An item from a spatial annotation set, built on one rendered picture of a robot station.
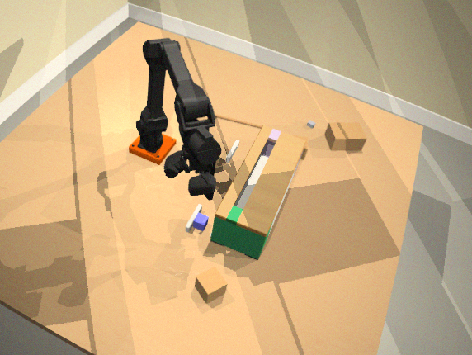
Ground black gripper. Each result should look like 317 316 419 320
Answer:
184 148 216 201

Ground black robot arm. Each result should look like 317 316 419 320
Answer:
135 37 221 178

